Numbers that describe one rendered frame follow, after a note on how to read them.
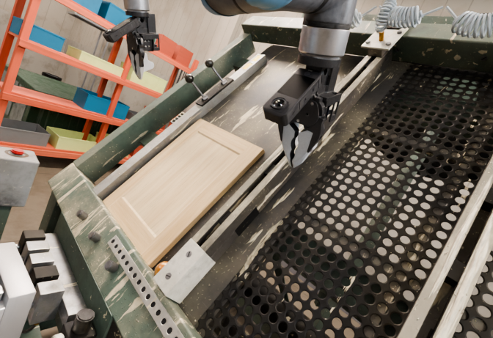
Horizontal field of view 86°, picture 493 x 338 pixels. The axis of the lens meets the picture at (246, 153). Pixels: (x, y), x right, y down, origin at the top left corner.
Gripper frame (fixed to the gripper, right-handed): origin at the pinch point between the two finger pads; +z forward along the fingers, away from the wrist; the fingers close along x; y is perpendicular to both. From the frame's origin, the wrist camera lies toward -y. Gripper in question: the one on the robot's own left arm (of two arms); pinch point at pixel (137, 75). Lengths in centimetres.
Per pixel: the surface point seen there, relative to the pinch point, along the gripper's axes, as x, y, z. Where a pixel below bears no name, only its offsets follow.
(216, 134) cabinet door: -21.0, 18.4, 19.6
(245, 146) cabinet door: -36.4, 18.5, 18.4
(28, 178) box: 17, -36, 36
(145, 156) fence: -2.9, -1.8, 30.4
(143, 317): -53, -30, 40
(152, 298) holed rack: -52, -27, 38
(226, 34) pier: 226, 253, 10
